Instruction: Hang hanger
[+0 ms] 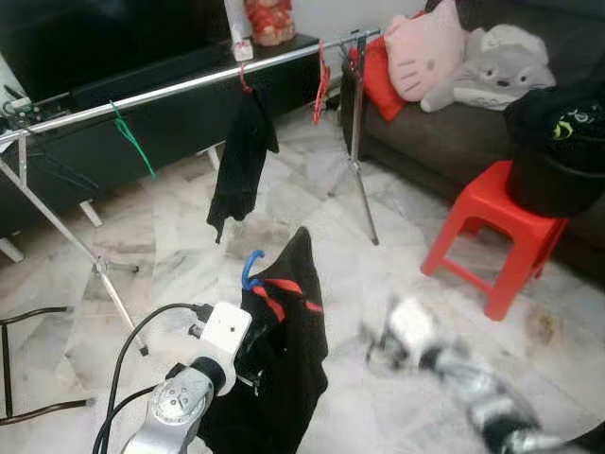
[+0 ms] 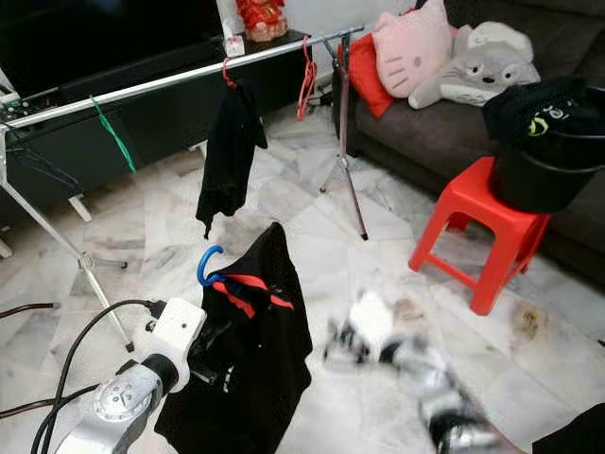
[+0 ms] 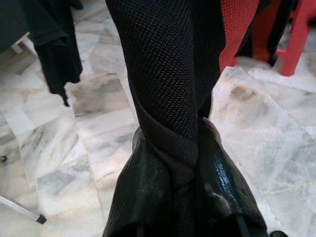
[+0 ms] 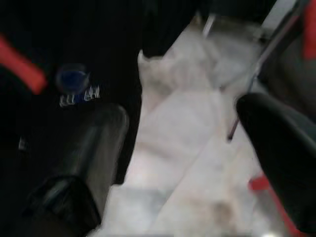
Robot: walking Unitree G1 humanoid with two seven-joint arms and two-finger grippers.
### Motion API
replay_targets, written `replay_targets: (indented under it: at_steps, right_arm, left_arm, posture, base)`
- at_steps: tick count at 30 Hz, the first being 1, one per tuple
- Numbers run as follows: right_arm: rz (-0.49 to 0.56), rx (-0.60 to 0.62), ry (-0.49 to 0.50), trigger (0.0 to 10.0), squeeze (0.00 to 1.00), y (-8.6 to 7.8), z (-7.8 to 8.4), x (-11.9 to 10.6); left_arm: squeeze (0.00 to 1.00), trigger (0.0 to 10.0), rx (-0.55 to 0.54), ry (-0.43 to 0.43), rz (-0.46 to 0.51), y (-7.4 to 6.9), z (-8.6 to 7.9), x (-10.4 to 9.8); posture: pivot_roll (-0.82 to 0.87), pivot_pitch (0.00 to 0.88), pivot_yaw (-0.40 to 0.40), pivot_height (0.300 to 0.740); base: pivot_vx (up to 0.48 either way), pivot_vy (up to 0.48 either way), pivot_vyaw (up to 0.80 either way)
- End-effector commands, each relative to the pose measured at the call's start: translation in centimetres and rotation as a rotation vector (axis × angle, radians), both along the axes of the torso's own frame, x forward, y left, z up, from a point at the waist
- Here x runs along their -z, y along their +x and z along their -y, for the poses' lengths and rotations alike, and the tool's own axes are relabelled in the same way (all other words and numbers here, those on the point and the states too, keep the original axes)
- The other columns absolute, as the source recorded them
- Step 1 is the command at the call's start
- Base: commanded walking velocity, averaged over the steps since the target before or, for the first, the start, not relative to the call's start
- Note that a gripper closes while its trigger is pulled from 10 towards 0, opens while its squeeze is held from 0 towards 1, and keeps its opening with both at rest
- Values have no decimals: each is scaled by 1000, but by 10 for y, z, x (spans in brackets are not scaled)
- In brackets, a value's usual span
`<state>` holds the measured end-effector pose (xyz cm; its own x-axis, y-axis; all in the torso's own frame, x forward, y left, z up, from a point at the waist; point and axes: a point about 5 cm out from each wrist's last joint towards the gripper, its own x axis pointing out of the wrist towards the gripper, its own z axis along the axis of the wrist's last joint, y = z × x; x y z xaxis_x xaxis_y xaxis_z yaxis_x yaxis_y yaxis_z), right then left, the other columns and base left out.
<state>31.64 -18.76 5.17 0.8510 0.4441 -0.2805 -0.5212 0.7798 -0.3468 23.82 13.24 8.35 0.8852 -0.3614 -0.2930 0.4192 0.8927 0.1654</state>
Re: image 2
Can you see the small white green device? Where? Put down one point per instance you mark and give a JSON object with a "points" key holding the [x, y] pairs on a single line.
{"points": [[11, 99]]}

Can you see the grey Totoro plush open eyes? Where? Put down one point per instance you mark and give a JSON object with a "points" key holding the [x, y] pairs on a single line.
{"points": [[477, 83]]}

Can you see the red plastic stool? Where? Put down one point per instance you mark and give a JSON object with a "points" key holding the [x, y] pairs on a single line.
{"points": [[482, 218]]}

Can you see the black plastic bucket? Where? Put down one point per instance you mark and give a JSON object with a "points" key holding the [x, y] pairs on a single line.
{"points": [[539, 175]]}

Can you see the dark grey sofa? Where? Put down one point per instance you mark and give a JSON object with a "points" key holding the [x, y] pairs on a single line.
{"points": [[425, 132]]}

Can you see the black TV cabinet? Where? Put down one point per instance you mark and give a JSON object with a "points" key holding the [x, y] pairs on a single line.
{"points": [[180, 113]]}

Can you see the black television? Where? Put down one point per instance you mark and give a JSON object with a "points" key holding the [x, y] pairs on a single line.
{"points": [[104, 33]]}

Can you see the small white container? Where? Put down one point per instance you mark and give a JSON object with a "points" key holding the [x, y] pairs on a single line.
{"points": [[230, 28]]}

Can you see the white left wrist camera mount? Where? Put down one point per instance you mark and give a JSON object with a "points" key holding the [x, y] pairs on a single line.
{"points": [[180, 326]]}

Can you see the pink cat face cushion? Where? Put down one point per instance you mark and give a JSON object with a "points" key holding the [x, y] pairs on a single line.
{"points": [[411, 52]]}

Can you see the plain black shirt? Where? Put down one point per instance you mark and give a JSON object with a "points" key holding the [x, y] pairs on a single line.
{"points": [[227, 161]]}

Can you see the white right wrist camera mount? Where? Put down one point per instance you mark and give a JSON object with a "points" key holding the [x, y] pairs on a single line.
{"points": [[369, 322]]}

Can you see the red figurine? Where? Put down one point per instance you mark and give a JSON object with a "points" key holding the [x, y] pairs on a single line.
{"points": [[262, 17]]}

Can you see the blue plastic hanger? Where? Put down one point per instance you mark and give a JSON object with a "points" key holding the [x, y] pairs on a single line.
{"points": [[203, 265]]}

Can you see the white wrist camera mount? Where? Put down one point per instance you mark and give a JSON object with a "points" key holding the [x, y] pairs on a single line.
{"points": [[369, 322], [180, 326]]}

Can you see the red plastic hanger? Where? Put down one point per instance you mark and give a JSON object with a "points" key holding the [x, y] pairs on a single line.
{"points": [[227, 74], [307, 85]]}

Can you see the silver metal clothes rack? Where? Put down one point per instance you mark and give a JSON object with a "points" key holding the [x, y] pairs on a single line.
{"points": [[151, 83]]}

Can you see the pale Totoro plush closed eyes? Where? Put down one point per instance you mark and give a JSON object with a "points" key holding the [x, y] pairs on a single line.
{"points": [[496, 38]]}

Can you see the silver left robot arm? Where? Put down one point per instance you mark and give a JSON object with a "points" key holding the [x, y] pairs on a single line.
{"points": [[123, 407]]}

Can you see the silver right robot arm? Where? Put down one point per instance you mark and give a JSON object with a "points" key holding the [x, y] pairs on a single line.
{"points": [[444, 407]]}

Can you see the black shirt red trim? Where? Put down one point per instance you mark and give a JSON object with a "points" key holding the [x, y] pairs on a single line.
{"points": [[255, 369]]}

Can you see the green plastic hanger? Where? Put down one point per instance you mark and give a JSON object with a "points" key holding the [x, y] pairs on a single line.
{"points": [[118, 137]]}

